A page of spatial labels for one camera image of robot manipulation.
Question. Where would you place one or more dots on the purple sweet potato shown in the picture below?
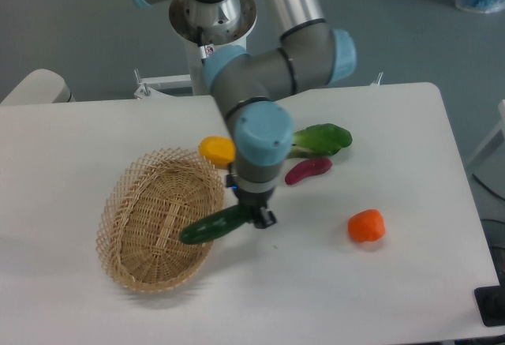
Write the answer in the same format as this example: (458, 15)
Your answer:
(306, 169)

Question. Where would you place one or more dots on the black device at edge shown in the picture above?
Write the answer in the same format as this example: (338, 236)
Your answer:
(490, 302)

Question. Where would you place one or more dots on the white chair back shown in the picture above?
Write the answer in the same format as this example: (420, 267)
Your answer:
(41, 86)

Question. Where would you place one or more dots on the green bok choy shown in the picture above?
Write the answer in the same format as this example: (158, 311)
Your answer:
(319, 141)

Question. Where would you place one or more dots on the yellow mango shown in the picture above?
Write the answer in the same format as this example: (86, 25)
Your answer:
(220, 151)

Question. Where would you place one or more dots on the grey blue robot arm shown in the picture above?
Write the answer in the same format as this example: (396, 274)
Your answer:
(247, 88)

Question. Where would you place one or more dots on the white furniture frame right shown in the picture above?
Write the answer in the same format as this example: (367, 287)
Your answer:
(490, 143)

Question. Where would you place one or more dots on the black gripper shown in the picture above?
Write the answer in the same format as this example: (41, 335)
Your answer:
(253, 200)

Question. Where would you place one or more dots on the green cucumber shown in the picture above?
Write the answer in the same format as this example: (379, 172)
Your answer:
(215, 225)

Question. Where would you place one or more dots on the woven wicker basket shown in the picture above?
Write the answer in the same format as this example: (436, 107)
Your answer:
(156, 197)

